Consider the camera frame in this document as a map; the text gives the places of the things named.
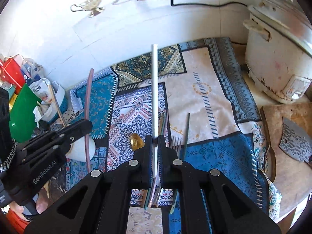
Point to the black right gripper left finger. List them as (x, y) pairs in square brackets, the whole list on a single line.
[(99, 203)]

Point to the dark metal fork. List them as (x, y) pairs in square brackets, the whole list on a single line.
[(176, 144)]

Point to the green chopstick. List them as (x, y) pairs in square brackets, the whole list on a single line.
[(181, 156)]

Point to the white ceramic utensil cup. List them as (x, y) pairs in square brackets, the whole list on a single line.
[(77, 150)]

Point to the white chopstick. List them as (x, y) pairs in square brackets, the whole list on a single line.
[(154, 92)]

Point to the red tin box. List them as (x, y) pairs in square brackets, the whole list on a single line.
[(11, 72)]

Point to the patterned patchwork table mat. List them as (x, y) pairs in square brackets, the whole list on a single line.
[(199, 77)]

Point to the green metal box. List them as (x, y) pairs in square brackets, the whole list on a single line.
[(22, 118)]

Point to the wooden cutting board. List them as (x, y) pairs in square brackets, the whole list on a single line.
[(291, 177)]

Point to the white plastic food bag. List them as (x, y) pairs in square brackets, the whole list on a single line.
[(34, 76)]

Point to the patterned steel cleaver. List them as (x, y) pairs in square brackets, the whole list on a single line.
[(295, 141)]

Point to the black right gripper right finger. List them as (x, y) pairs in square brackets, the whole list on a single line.
[(209, 201)]

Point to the pink chopstick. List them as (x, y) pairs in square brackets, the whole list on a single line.
[(87, 105)]

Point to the white rice cooker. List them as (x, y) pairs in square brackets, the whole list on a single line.
[(278, 51)]

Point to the gold spoon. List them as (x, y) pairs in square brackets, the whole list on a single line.
[(136, 141)]

